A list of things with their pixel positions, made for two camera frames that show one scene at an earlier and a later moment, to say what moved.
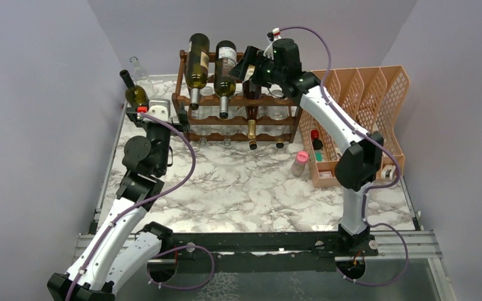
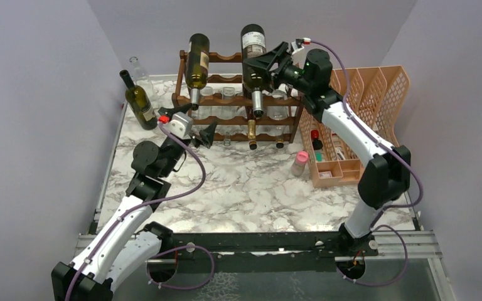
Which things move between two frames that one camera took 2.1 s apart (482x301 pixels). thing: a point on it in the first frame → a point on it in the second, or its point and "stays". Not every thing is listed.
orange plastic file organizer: [375, 97] stays
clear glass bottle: [142, 76] stays
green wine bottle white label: [224, 61] → [253, 42]
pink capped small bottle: [298, 167] stays
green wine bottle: [197, 68] stays
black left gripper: [182, 118] → [206, 134]
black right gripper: [251, 56] → [266, 61]
